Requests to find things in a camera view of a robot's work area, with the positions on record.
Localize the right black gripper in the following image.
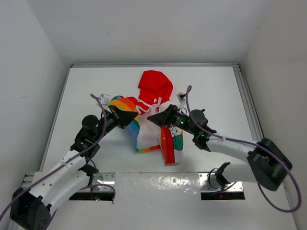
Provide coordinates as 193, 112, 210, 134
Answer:
148, 104, 198, 136

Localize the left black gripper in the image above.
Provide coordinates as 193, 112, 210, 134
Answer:
93, 104, 137, 142

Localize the rainbow children's hooded jacket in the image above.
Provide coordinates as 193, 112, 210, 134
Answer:
108, 70, 184, 165

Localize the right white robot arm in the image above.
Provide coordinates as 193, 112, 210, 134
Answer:
147, 104, 292, 191

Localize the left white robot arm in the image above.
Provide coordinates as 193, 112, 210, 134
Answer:
10, 105, 138, 230

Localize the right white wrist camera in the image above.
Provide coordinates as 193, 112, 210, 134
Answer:
177, 92, 186, 103

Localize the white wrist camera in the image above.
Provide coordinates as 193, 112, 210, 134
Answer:
98, 94, 110, 106
177, 92, 186, 103

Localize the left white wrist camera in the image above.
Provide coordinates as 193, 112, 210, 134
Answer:
98, 94, 110, 106

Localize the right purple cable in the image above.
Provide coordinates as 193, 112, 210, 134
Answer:
186, 85, 302, 213

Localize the purple cable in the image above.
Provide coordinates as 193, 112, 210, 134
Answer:
186, 85, 302, 213
0, 93, 116, 218

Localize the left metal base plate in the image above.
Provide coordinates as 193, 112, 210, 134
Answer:
21, 172, 115, 193

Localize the metal base plate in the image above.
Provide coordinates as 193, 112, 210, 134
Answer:
199, 172, 244, 193
21, 172, 115, 193

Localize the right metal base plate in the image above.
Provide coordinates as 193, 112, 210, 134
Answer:
199, 172, 244, 193

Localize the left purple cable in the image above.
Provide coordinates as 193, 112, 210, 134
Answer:
0, 93, 116, 218

